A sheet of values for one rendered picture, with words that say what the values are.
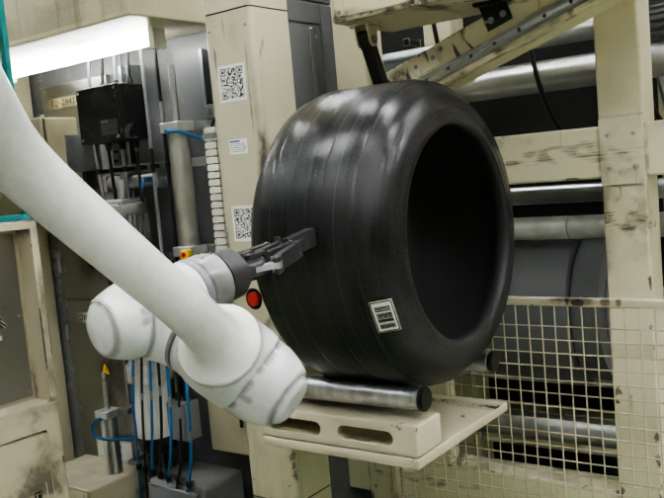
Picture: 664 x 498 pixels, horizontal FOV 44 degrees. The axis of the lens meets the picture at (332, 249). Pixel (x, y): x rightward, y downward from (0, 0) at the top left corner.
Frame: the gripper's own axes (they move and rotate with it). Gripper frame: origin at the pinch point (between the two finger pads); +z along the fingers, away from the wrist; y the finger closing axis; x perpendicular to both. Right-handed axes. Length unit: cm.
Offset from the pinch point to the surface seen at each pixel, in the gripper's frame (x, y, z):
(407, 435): 37.3, -8.7, 8.5
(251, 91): -24.4, 28.1, 27.9
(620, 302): 30, -30, 61
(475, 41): -26, -3, 68
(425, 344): 22.3, -12.0, 13.7
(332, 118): -17.8, 1.5, 17.1
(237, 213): -0.2, 35.1, 24.2
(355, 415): 35.8, 3.3, 10.4
